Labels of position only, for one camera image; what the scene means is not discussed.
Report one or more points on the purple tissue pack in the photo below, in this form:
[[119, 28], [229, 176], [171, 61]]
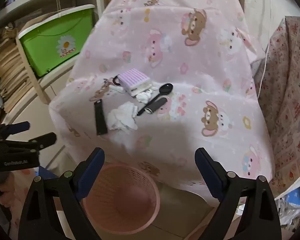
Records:
[[133, 78]]

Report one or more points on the pink plastic mesh basket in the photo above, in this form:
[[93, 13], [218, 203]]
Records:
[[120, 205]]

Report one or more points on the black strip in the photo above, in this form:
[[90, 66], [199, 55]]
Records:
[[100, 120]]

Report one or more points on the blue plastic item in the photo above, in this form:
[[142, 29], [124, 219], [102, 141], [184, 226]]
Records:
[[46, 172]]

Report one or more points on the blue and silver wrapper pile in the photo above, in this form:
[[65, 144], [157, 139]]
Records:
[[293, 205]]

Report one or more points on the large white tissue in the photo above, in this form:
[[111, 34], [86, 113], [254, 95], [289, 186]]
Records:
[[122, 117]]

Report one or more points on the small white tissue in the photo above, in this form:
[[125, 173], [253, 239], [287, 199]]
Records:
[[145, 95]]

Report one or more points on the green plastic storage box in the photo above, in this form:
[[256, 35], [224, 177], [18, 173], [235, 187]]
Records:
[[55, 45]]

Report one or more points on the black cylinder tube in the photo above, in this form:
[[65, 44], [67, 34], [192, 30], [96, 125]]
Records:
[[156, 105]]

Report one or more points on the pink cartoon printed bedsheet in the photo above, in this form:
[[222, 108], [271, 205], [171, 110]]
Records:
[[190, 85]]

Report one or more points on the pink printed clothing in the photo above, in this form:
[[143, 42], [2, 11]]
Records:
[[13, 192]]

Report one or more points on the black plastic spoon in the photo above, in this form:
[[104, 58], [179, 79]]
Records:
[[166, 88]]

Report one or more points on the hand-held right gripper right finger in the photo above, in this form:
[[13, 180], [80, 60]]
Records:
[[210, 173]]

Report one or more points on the floral printed blanket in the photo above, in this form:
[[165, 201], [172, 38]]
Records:
[[290, 100]]

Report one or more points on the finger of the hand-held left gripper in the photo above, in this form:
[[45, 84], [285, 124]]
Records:
[[43, 140], [17, 127]]

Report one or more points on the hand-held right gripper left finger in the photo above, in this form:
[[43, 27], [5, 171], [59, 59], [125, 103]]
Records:
[[91, 172]]

